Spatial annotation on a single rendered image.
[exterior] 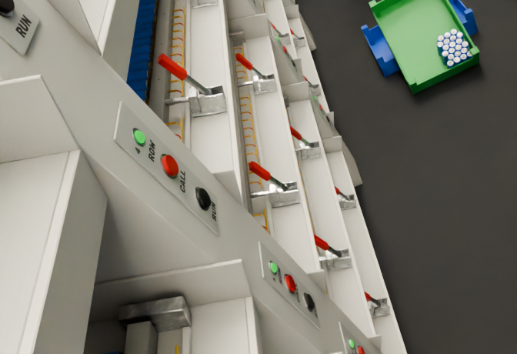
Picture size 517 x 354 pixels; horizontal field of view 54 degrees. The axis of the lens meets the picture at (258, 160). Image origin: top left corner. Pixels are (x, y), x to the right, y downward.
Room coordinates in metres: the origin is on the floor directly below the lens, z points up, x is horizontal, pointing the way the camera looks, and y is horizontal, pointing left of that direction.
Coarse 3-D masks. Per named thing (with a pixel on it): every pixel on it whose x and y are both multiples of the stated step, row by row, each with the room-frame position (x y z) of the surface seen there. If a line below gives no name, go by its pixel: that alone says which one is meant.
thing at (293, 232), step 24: (240, 24) 0.93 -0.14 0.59; (264, 24) 0.91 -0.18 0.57; (240, 48) 0.91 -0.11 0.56; (264, 48) 0.88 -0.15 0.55; (240, 72) 0.83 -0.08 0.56; (264, 72) 0.80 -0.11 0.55; (240, 96) 0.76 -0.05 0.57; (264, 96) 0.74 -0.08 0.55; (264, 120) 0.68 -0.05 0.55; (264, 144) 0.63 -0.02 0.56; (288, 144) 0.61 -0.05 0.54; (288, 168) 0.56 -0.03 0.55; (288, 216) 0.48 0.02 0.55; (288, 240) 0.44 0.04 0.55; (312, 240) 0.43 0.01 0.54; (312, 264) 0.40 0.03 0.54
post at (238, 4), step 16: (240, 0) 0.92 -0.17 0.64; (240, 16) 0.93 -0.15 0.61; (272, 48) 0.92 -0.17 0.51; (288, 64) 0.92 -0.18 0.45; (288, 80) 0.92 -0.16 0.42; (304, 80) 0.98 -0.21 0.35; (320, 112) 0.94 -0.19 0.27; (320, 128) 0.92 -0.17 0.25; (352, 160) 0.97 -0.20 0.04; (352, 176) 0.92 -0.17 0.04
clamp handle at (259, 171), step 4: (248, 164) 0.52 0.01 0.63; (252, 164) 0.51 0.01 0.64; (256, 164) 0.51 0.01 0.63; (252, 168) 0.51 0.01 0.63; (256, 168) 0.51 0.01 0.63; (260, 168) 0.51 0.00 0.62; (256, 172) 0.51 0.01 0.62; (260, 172) 0.50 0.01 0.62; (264, 172) 0.51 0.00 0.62; (268, 172) 0.51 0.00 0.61; (260, 176) 0.51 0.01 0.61; (264, 176) 0.50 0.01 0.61; (268, 176) 0.50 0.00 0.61; (268, 180) 0.50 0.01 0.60; (272, 180) 0.50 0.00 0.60; (276, 180) 0.51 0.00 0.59; (276, 184) 0.50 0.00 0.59; (280, 184) 0.51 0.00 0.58; (280, 188) 0.50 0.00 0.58; (284, 188) 0.50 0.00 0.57
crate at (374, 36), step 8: (456, 0) 1.22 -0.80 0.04; (456, 8) 1.23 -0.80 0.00; (464, 8) 1.16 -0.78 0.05; (464, 16) 1.18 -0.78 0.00; (472, 16) 1.09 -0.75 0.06; (464, 24) 1.10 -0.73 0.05; (472, 24) 1.09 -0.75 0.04; (368, 32) 1.36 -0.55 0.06; (376, 32) 1.37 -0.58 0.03; (472, 32) 1.09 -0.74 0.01; (368, 40) 1.33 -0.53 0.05; (376, 40) 1.37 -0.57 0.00; (384, 40) 1.34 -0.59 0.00; (376, 48) 1.33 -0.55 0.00; (384, 48) 1.31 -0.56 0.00; (376, 56) 1.21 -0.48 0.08; (384, 56) 1.28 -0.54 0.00; (392, 56) 1.25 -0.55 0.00; (384, 64) 1.19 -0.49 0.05; (392, 64) 1.18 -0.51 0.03; (384, 72) 1.20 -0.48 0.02; (392, 72) 1.19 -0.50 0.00
